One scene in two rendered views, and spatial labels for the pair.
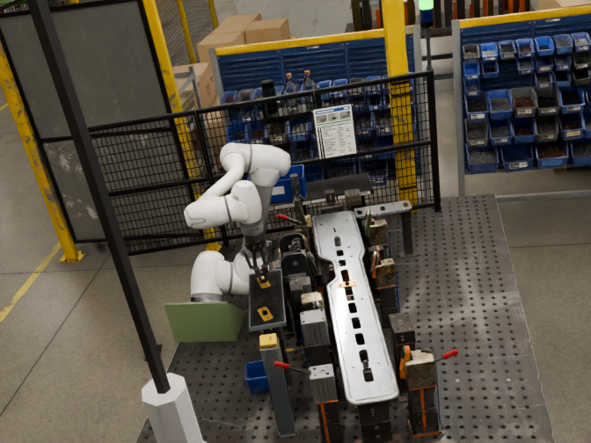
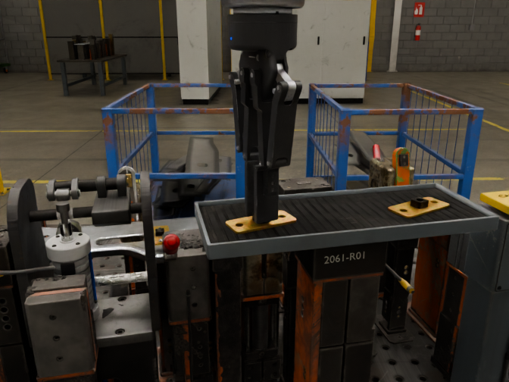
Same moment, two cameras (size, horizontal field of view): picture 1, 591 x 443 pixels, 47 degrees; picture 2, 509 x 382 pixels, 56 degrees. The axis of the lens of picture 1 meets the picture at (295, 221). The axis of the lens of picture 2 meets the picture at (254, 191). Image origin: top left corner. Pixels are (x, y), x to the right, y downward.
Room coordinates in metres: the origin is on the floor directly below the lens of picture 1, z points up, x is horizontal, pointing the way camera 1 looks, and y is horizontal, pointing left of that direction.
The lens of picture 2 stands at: (2.47, 0.70, 1.39)
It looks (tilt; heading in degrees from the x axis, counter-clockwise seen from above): 19 degrees down; 256
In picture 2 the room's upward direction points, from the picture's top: straight up
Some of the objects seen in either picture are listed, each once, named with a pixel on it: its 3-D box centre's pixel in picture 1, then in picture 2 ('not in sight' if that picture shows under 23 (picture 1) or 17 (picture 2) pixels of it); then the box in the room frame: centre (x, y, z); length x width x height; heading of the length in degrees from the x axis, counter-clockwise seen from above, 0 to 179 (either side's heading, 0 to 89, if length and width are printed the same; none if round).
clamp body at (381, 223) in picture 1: (380, 252); not in sight; (2.84, -0.39, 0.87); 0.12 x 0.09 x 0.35; 89
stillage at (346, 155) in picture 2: not in sight; (375, 161); (0.87, -2.22, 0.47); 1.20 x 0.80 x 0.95; 78
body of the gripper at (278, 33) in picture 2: (255, 241); (262, 56); (2.33, 0.17, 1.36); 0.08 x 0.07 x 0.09; 103
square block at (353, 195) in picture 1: (355, 221); not in sight; (3.18, -0.32, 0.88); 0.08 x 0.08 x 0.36; 89
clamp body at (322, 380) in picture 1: (326, 408); (469, 297); (1.85, 0.00, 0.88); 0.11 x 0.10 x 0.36; 89
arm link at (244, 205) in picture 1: (243, 201); not in sight; (2.32, 0.18, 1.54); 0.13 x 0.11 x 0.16; 97
